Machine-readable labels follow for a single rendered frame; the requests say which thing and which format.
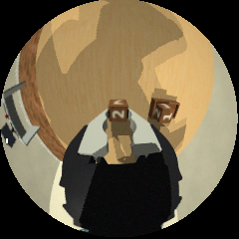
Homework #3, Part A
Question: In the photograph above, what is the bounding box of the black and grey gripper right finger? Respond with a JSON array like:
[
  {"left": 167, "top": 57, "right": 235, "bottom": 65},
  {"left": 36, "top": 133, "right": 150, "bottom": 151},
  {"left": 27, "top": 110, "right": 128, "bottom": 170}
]
[{"left": 127, "top": 109, "right": 182, "bottom": 181}]

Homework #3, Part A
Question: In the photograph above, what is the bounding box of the brown wooden number cube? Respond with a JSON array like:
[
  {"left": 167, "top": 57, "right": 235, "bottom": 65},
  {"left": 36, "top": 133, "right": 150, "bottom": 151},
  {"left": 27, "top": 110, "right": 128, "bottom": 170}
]
[
  {"left": 153, "top": 103, "right": 175, "bottom": 123},
  {"left": 109, "top": 100, "right": 128, "bottom": 121}
]

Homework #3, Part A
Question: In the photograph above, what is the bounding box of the brown wooden tray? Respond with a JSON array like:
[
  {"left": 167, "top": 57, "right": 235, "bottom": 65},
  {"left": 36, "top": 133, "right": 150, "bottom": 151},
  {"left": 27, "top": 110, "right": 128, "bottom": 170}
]
[{"left": 148, "top": 98, "right": 180, "bottom": 120}]

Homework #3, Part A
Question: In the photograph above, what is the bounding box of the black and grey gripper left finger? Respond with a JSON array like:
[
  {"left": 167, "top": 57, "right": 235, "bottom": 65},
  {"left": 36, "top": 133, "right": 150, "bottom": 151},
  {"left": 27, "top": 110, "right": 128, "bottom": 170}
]
[{"left": 59, "top": 109, "right": 110, "bottom": 188}]

